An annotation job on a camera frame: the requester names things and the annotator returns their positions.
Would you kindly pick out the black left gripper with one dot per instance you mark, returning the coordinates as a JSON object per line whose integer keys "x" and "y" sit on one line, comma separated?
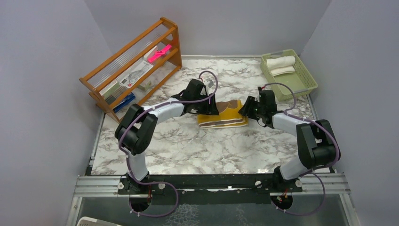
{"x": 210, "y": 108}

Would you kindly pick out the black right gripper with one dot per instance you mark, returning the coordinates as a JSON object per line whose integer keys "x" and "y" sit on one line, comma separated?
{"x": 246, "y": 109}

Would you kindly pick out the yellow towel white trim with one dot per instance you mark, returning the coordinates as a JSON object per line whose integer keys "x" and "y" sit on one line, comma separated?
{"x": 229, "y": 116}

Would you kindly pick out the white terry towel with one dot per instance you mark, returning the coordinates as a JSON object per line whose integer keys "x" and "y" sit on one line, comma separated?
{"x": 281, "y": 65}

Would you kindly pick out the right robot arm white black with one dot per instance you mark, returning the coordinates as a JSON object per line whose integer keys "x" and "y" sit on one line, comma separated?
{"x": 316, "y": 143}

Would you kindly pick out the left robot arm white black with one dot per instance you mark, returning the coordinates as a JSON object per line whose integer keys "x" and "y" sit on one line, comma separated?
{"x": 136, "y": 130}

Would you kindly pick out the light green plastic basket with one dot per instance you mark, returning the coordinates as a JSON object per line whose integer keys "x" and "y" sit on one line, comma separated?
{"x": 300, "y": 82}

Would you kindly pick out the small green staples box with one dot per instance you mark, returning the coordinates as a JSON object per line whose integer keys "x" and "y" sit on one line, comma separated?
{"x": 145, "y": 86}

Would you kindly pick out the pink plastic tool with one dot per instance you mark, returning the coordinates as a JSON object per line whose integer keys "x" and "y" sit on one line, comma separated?
{"x": 159, "y": 54}

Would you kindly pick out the blue pen pack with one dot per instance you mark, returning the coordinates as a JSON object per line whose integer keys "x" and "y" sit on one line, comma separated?
{"x": 124, "y": 102}

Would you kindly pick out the ruler set clear package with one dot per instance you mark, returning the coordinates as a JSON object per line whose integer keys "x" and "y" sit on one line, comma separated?
{"x": 134, "y": 73}

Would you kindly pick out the wooden shelf rack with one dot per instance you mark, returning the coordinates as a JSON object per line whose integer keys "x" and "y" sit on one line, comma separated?
{"x": 153, "y": 39}

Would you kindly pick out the green stapler box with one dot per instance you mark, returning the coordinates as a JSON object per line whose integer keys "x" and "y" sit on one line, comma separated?
{"x": 112, "y": 91}

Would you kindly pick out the white bin corner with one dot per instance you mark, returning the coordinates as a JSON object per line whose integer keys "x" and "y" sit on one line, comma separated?
{"x": 87, "y": 221}

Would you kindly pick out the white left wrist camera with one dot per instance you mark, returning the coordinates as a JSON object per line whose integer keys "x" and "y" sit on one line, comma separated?
{"x": 209, "y": 84}

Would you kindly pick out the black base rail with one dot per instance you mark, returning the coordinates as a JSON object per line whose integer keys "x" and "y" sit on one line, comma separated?
{"x": 205, "y": 189}

